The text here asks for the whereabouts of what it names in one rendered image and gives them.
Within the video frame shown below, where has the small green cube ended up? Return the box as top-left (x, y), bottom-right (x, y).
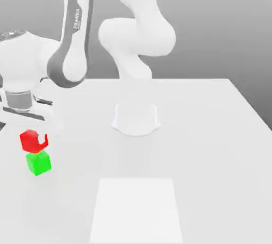
top-left (25, 150), bottom-right (52, 177)

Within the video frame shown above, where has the small red cube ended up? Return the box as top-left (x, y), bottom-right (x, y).
top-left (19, 129), bottom-right (49, 154)

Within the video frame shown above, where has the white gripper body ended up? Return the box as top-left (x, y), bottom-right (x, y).
top-left (0, 104), bottom-right (64, 136)

